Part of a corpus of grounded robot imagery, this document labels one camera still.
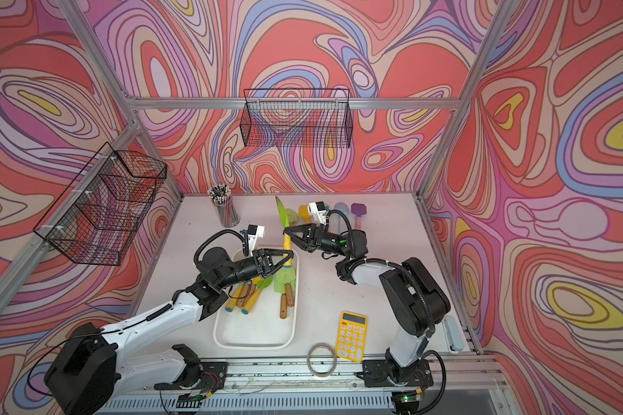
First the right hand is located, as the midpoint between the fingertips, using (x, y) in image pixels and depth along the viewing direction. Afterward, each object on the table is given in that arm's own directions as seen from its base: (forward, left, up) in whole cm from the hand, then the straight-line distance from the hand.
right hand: (285, 240), depth 70 cm
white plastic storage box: (-14, +10, -30) cm, 35 cm away
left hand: (-7, -2, -1) cm, 7 cm away
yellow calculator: (-18, -19, -28) cm, 38 cm away
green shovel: (-1, -1, +1) cm, 1 cm away
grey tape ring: (-25, -5, -28) cm, 38 cm away
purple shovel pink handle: (+35, -28, -27) cm, 52 cm away
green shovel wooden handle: (+10, -2, -2) cm, 10 cm away
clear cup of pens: (+29, +27, -9) cm, 40 cm away
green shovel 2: (-2, +16, -26) cm, 31 cm away
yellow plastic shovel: (+9, -5, +1) cm, 10 cm away
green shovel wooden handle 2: (+10, -12, +2) cm, 16 cm away
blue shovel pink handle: (+36, -22, -27) cm, 50 cm away
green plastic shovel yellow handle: (-4, +13, -26) cm, 29 cm away
